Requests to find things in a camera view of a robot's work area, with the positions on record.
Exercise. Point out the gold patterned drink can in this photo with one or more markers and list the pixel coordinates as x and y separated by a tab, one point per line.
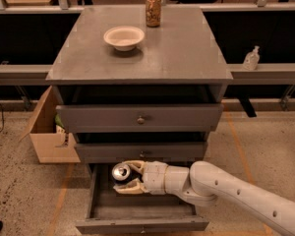
153	13

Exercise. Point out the white paper bowl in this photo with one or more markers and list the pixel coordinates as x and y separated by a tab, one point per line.
124	38

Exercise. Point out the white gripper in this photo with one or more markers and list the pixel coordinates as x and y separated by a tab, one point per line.
154	176

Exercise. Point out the cardboard box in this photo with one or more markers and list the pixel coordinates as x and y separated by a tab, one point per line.
50	145

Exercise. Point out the grey drawer cabinet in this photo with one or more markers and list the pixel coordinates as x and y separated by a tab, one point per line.
178	62

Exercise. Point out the grey bottom drawer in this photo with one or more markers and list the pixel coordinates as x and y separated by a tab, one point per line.
111	213

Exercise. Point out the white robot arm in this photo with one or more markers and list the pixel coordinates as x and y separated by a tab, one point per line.
200	185

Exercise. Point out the blue pepsi can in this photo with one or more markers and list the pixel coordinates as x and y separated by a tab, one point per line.
122	173

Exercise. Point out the grey drawer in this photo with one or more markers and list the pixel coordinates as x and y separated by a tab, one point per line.
117	152
140	118
111	213

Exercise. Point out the grey middle drawer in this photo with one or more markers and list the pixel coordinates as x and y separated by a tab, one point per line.
117	152

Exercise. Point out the grey top drawer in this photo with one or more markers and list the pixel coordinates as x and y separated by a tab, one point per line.
140	118

